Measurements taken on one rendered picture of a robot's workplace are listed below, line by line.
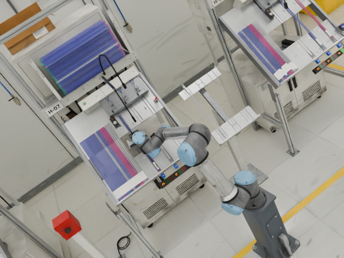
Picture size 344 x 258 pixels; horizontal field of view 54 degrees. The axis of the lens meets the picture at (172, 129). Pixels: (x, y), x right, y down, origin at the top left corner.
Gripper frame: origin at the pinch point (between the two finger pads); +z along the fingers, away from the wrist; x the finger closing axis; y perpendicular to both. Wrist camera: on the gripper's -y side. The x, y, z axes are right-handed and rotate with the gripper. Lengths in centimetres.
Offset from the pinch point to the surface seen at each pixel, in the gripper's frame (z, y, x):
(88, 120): 13.6, 33.6, 20.2
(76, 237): 17, -30, 75
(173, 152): -0.4, -20.6, -15.9
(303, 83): 46, -43, -153
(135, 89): 6.9, 31.7, -20.5
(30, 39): 10, 103, 20
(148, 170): -0.4, -20.4, 5.8
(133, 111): 9.8, 19.9, -10.0
